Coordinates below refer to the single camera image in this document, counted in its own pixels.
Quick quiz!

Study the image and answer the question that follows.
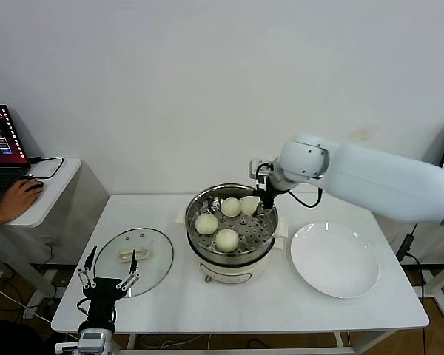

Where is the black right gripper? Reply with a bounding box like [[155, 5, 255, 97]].
[[255, 177, 282, 217]]

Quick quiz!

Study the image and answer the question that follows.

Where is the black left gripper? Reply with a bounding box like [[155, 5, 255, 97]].
[[77, 246, 141, 327]]

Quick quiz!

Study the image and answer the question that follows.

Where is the white steamed baozi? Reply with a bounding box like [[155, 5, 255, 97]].
[[240, 195, 261, 217], [195, 213, 219, 236], [221, 197, 243, 218], [215, 228, 241, 253]]

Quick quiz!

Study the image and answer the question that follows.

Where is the round glass pot lid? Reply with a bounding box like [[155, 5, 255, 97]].
[[93, 228, 175, 298]]

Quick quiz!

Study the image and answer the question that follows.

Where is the stainless steel steamer basket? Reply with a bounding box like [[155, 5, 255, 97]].
[[184, 183, 279, 258]]

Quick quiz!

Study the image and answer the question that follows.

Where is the person's bare hand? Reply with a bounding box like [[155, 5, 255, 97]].
[[0, 180, 44, 223]]

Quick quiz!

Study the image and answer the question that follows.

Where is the white electric cooking pot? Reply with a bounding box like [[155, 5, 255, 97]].
[[174, 212, 289, 285]]

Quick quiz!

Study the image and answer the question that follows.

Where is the white side table with mouse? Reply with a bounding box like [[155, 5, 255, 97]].
[[0, 158, 83, 310]]

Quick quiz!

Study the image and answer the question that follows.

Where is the round white plate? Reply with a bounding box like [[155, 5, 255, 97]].
[[289, 221, 380, 300]]

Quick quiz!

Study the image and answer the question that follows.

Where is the black laptop with dark screen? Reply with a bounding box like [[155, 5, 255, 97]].
[[0, 104, 33, 212]]

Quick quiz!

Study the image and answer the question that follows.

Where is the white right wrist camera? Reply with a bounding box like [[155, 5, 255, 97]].
[[249, 158, 274, 178]]

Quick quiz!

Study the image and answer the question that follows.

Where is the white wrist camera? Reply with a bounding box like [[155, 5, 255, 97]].
[[55, 329, 114, 355], [249, 158, 274, 178]]

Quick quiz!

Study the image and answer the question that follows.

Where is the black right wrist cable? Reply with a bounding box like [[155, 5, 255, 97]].
[[286, 184, 323, 209]]

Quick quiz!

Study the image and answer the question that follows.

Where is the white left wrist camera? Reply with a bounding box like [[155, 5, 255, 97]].
[[55, 329, 114, 355]]

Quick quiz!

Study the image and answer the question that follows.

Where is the white table frame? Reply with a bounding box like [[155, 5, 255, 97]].
[[55, 331, 399, 355]]

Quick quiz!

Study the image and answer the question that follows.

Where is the black laptop plug cable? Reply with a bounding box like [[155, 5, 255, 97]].
[[21, 157, 65, 182]]

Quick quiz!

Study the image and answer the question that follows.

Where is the black power adapter with cable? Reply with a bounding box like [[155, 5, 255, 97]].
[[394, 223, 425, 262]]

